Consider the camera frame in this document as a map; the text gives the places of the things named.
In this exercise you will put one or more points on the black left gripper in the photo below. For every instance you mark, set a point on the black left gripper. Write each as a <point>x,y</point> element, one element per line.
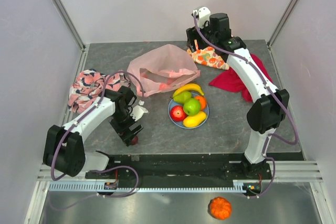
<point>123,130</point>

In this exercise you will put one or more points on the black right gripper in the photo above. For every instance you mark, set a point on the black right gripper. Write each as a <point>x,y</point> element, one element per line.
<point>193,34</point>

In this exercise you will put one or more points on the dark purple fake fruit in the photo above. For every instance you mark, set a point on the dark purple fake fruit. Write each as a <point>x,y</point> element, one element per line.
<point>135,141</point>

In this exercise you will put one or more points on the pink translucent plastic bag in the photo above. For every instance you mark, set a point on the pink translucent plastic bag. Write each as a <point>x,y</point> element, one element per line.
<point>163,69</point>

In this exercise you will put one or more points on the yellow fake banana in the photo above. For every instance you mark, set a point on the yellow fake banana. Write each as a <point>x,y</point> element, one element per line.
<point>189,87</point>

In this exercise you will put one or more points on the red fake apple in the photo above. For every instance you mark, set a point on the red fake apple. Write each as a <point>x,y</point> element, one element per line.
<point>177,113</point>

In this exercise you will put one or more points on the green fake pear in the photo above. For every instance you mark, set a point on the green fake pear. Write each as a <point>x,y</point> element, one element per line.
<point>182,97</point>

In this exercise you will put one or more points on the orange fake orange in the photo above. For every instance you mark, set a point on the orange fake orange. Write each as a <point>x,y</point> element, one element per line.
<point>202,101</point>

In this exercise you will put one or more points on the yellow fake mango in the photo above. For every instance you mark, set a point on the yellow fake mango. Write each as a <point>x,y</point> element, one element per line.
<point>196,120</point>

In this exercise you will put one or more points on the green fake apple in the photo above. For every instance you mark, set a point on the green fake apple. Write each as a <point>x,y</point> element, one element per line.
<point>192,106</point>

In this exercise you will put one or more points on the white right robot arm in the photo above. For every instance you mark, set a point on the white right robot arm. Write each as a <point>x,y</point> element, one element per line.
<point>212,42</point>

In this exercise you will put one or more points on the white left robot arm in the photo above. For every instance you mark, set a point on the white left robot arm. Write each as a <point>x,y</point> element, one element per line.
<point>64,149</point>

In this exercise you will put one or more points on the orange fake pumpkin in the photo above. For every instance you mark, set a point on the orange fake pumpkin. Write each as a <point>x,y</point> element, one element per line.
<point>220,208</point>

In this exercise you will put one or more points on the yellow floral cloth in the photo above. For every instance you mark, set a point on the yellow floral cloth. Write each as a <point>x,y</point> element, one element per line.
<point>208,57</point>

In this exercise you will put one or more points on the blue plate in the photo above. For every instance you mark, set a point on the blue plate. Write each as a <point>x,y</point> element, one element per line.
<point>180,124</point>

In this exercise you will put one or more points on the red cloth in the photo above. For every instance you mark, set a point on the red cloth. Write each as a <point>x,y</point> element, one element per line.
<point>228,80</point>

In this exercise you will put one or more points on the pink navy patterned cloth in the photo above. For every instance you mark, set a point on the pink navy patterned cloth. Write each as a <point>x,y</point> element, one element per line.
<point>89,84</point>

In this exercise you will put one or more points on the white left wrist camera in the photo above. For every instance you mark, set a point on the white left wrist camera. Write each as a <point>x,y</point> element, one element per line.
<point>138,111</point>

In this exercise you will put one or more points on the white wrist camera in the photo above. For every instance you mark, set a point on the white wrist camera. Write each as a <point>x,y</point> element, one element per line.
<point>138,111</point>
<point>202,16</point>

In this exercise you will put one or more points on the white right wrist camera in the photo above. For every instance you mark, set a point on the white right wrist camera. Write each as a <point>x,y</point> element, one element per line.
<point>202,16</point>

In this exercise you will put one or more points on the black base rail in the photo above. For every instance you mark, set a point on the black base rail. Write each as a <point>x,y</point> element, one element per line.
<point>222,166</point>

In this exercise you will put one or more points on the white slotted cable duct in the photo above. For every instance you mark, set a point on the white slotted cable duct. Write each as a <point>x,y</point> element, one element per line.
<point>104,187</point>

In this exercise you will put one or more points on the right aluminium frame post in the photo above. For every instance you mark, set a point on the right aluminium frame post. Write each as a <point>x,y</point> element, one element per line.
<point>283,20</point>

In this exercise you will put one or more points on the aluminium frame post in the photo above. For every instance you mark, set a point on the aluminium frame post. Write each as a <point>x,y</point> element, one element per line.
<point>69,23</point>
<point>283,20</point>

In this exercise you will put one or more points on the left aluminium frame post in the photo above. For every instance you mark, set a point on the left aluminium frame post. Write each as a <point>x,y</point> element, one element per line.
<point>69,23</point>

